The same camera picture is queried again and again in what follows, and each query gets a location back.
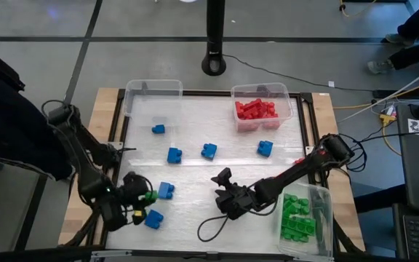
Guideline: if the white textured table mat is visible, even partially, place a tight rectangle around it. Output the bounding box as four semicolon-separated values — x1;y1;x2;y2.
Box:
105;95;307;255

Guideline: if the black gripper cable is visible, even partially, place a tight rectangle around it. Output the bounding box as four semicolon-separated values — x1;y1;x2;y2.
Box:
196;213;231;243

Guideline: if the black floor cable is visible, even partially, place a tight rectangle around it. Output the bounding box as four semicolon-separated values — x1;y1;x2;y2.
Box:
223;53;376;92

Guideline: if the black table frame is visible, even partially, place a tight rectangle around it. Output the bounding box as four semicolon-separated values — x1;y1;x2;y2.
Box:
62;89;358;255

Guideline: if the black standing pole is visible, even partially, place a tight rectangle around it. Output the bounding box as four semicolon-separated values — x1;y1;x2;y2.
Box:
200;0;228;77

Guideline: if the person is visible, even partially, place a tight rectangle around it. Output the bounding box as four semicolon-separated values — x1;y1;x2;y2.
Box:
0;41;75;182

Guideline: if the black metal rail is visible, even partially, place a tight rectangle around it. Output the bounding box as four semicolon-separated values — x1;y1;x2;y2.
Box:
0;245;341;262

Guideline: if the clear plastic bin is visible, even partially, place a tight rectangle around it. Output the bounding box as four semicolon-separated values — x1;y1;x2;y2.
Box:
230;82;295;134
275;180;335;262
121;79;184;127

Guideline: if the yellow power plug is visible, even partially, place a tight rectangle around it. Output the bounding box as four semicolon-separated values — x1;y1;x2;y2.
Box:
378;113;398;127

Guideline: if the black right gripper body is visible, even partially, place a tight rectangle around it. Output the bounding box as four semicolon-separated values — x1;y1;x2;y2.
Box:
215;183;260;221

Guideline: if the person's shoe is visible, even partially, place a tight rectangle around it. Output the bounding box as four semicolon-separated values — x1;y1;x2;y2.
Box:
367;59;395;76
384;32;414;47

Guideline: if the long green building block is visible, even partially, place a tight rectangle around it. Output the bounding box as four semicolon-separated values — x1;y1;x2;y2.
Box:
285;217;317;237

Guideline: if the dark blue desk beam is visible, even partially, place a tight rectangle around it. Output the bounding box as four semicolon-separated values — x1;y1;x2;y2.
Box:
353;183;407;215

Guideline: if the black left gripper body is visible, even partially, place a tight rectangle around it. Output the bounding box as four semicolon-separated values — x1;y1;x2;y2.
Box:
120;171;151;215

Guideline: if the black cable bundle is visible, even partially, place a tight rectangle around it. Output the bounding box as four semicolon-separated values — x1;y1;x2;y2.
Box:
340;132;369;173

